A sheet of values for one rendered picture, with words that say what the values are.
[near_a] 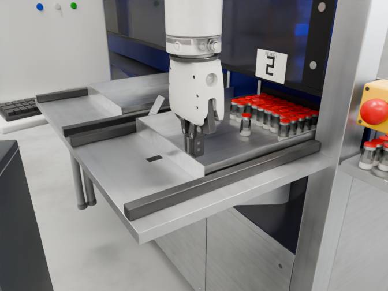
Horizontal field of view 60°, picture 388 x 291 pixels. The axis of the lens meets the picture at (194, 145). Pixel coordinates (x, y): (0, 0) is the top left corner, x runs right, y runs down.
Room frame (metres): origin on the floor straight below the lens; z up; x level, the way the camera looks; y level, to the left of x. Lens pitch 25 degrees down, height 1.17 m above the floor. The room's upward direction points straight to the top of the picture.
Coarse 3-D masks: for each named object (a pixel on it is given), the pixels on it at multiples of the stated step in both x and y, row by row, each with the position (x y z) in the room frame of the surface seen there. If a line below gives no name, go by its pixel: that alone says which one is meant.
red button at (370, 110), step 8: (368, 104) 0.50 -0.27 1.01; (376, 104) 0.49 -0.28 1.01; (384, 104) 0.49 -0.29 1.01; (360, 112) 0.51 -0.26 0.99; (368, 112) 0.49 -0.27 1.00; (376, 112) 0.48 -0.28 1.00; (384, 112) 0.48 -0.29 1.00; (368, 120) 0.49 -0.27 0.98; (376, 120) 0.48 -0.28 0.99; (384, 120) 0.48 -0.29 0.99
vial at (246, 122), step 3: (243, 117) 0.67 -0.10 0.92; (246, 117) 0.66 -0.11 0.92; (249, 117) 0.66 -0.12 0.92; (243, 120) 0.67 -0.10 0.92; (246, 120) 0.66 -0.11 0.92; (249, 120) 0.67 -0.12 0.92; (243, 123) 0.66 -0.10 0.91; (246, 123) 0.66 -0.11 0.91; (249, 123) 0.66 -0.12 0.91; (243, 126) 0.66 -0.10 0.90; (246, 126) 0.66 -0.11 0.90; (249, 126) 0.66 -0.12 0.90; (243, 129) 0.66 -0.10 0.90; (246, 129) 0.66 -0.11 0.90; (249, 129) 0.67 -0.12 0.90; (243, 132) 0.66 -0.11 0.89; (246, 132) 0.66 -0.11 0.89; (249, 132) 0.67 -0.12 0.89; (243, 135) 0.66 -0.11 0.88; (246, 135) 0.66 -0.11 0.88
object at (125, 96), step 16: (112, 80) 1.01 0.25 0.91; (128, 80) 1.04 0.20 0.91; (144, 80) 1.07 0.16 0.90; (160, 80) 1.10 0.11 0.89; (96, 96) 0.90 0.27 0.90; (112, 96) 0.95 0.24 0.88; (128, 96) 0.95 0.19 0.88; (144, 96) 0.95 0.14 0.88; (224, 96) 0.92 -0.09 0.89; (112, 112) 0.81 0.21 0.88; (128, 112) 0.76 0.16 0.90
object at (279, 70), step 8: (264, 56) 0.74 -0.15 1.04; (272, 56) 0.72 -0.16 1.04; (280, 56) 0.70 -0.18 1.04; (256, 64) 0.75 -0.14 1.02; (264, 64) 0.73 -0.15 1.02; (280, 64) 0.70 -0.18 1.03; (256, 72) 0.75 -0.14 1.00; (264, 72) 0.73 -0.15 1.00; (272, 72) 0.71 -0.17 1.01; (280, 72) 0.69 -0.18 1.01; (272, 80) 0.71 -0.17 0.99; (280, 80) 0.69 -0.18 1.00
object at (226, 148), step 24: (240, 96) 0.84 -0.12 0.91; (144, 120) 0.69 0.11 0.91; (168, 120) 0.73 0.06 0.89; (168, 144) 0.57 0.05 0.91; (216, 144) 0.62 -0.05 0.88; (240, 144) 0.62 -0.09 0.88; (264, 144) 0.62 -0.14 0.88; (288, 144) 0.57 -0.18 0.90; (192, 168) 0.50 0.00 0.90; (216, 168) 0.48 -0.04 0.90
